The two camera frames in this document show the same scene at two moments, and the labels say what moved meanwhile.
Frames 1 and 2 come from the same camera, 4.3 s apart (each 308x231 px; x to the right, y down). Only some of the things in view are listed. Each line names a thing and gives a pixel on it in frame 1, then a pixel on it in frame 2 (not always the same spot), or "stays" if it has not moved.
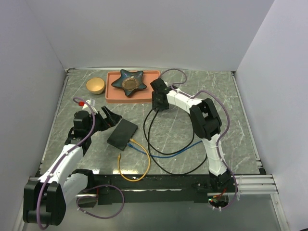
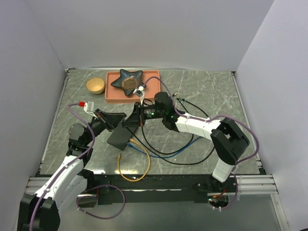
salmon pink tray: (115, 95) stays
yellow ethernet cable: (118, 160) stays
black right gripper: (156, 105) → (137, 118)
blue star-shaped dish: (130, 82) stays
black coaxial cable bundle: (150, 145) → (148, 147)
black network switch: (120, 136) stays
